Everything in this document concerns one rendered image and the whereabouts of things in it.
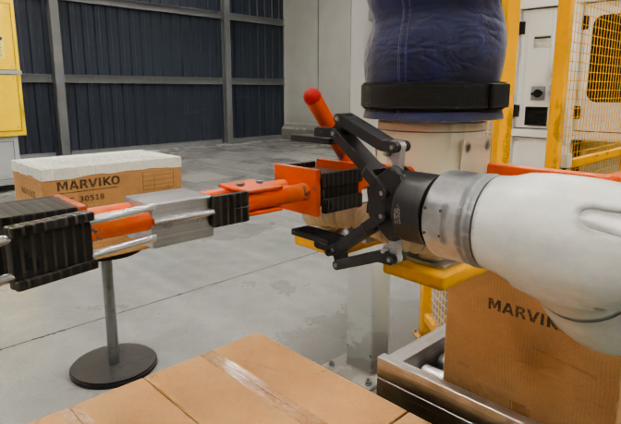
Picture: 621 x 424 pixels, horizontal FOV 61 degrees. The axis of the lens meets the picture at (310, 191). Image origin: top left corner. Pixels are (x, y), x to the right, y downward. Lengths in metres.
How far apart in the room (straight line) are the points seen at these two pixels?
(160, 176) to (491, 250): 2.07
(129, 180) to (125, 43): 9.89
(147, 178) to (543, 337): 1.73
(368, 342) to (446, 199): 2.06
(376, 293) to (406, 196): 1.92
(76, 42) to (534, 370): 11.09
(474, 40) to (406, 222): 0.34
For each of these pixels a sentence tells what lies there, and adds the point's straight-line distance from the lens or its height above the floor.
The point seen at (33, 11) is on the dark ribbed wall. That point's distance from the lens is 11.57.
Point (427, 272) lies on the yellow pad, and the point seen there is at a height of 1.08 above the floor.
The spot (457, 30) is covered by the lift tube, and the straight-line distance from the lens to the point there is 0.78.
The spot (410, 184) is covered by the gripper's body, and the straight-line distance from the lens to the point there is 0.54.
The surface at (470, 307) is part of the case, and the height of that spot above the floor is 0.80.
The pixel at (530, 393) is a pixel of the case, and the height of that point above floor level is 0.64.
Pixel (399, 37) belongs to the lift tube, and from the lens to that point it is 0.78.
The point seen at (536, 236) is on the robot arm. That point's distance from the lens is 0.45.
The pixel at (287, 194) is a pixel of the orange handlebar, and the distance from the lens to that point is 0.62.
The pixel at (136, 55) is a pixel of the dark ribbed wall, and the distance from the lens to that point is 12.27.
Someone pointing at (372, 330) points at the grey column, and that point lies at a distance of 2.49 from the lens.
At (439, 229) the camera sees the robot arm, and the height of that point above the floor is 1.19.
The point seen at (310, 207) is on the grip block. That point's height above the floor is 1.18.
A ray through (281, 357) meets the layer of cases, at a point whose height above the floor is 0.54.
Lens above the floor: 1.32
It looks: 11 degrees down
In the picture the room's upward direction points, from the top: straight up
